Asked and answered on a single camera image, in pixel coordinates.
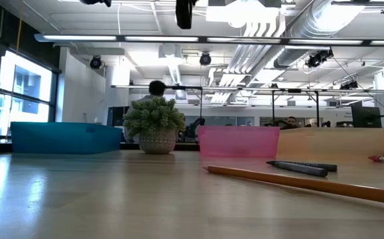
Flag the person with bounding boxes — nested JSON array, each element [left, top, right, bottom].
[[124, 80, 168, 143], [284, 116, 299, 130]]

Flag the green succulent in white pot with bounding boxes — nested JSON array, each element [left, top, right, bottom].
[[122, 96, 186, 155]]

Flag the overhead light bar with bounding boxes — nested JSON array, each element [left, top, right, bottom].
[[34, 33, 384, 47]]

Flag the dark background screen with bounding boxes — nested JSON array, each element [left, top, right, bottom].
[[107, 106, 133, 127]]

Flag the pink plastic bin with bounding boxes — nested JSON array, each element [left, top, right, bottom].
[[198, 125, 281, 159]]

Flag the large window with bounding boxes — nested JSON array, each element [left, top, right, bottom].
[[0, 49, 60, 137]]

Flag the blue plastic bin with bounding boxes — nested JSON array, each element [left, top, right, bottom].
[[10, 121, 123, 155]]

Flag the orange plastic bin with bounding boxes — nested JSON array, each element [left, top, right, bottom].
[[277, 127, 384, 160]]

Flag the black monitor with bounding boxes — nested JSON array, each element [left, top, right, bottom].
[[350, 105, 383, 129]]

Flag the black background gantry frame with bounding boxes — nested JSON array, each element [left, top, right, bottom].
[[111, 84, 322, 127]]

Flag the silver air duct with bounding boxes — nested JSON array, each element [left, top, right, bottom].
[[244, 0, 371, 69]]

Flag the small black ceiling camera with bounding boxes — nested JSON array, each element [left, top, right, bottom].
[[340, 80, 359, 90]]

